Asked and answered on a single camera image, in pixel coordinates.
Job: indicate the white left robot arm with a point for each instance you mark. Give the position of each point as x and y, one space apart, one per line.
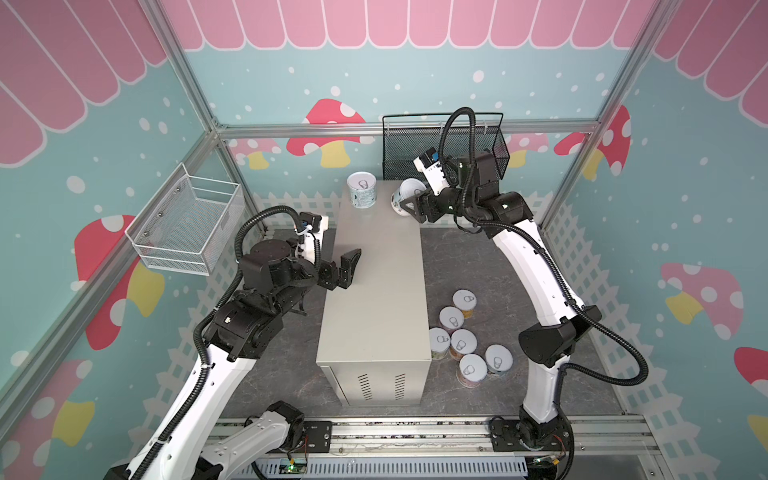
278 253

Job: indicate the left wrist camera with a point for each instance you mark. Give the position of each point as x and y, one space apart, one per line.
310 236

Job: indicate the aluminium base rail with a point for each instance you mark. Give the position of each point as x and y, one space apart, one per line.
594 447

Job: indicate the white wire wall basket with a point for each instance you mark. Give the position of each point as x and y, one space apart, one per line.
185 227

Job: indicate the pink label food can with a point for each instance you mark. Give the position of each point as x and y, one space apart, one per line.
472 370

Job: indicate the green label food can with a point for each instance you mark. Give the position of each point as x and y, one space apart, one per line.
440 341

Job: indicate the yellow label food can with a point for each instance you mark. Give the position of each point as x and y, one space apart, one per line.
466 301

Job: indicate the red label food can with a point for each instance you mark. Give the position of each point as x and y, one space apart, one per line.
463 342

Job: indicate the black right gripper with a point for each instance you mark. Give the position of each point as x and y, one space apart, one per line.
426 204

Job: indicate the teal label food can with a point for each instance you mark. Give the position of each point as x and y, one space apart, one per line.
362 189

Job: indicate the teal label floor can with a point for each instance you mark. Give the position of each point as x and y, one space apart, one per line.
499 360

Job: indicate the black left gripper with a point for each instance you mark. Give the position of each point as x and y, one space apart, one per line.
348 262

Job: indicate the grey metal counter cabinet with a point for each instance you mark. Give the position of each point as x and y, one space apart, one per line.
374 346

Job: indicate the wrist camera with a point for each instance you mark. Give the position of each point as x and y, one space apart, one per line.
429 165
310 236

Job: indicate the teal brown label can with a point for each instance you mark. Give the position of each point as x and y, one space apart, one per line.
408 188

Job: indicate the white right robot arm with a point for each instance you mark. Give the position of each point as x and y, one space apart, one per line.
463 182

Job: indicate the white lid can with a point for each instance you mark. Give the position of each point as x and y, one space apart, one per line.
451 319

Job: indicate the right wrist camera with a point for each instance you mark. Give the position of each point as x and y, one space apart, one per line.
429 165

